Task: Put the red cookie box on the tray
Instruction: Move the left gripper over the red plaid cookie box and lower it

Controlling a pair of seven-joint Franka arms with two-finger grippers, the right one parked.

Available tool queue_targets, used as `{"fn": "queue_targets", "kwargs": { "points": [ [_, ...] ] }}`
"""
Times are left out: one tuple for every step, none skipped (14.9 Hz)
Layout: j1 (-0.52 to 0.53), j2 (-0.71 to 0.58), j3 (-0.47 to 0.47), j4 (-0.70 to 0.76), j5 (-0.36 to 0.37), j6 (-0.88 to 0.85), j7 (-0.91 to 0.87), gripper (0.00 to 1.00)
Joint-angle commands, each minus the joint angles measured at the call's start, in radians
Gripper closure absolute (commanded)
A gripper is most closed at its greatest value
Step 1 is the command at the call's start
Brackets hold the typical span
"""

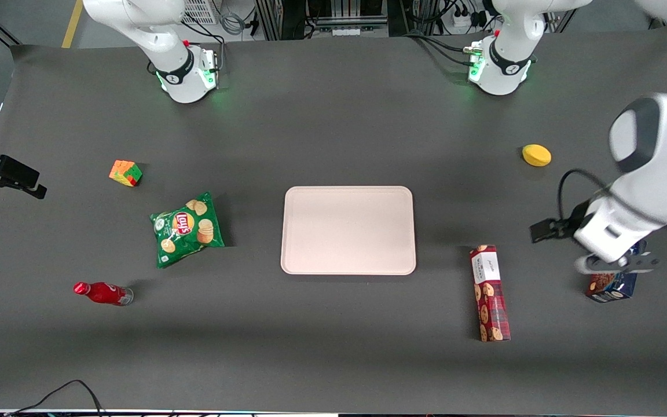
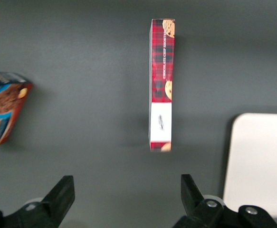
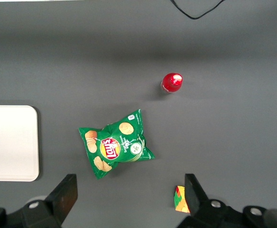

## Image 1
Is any red tartan cookie box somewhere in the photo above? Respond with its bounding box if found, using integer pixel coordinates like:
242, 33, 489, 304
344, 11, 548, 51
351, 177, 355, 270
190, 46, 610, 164
469, 244, 511, 343

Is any blue cookie box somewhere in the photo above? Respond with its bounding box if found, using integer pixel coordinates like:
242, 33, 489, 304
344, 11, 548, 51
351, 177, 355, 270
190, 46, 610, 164
585, 240, 648, 304

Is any white perforated box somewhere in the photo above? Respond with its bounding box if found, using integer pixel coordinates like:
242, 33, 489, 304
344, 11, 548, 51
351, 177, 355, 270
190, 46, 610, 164
182, 0, 219, 25

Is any cream plastic tray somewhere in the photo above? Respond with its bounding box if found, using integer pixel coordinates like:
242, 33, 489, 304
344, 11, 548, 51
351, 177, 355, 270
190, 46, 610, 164
280, 185, 417, 276

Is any yellow round sponge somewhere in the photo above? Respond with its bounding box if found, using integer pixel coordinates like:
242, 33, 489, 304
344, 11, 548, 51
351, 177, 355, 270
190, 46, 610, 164
522, 144, 552, 168

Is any colourful Rubik's cube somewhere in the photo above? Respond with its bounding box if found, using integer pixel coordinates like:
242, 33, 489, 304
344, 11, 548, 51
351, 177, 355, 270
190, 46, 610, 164
108, 159, 144, 188

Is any red cola bottle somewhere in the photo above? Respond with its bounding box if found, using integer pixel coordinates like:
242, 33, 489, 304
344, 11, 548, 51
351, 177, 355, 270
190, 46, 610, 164
73, 281, 134, 307

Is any green Lay's chips bag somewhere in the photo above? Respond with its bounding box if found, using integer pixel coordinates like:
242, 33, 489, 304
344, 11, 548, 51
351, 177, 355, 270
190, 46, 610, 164
149, 192, 225, 269

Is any white power strip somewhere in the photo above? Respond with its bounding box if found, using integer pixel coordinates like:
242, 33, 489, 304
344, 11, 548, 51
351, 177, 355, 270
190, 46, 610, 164
449, 10, 488, 31

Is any black equipment rack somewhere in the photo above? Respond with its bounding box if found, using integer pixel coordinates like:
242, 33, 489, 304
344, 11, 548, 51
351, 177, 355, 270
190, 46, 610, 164
255, 0, 392, 41

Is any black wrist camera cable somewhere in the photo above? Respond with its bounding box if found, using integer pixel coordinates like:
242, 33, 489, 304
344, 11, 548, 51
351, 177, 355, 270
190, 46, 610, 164
529, 168, 609, 244

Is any black floor cable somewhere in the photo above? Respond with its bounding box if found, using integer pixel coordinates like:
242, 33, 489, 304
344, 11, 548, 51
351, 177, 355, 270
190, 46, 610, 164
3, 379, 105, 417

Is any grey coiled cable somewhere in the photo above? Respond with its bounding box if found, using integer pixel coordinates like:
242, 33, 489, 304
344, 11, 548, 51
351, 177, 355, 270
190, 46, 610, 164
219, 9, 247, 36

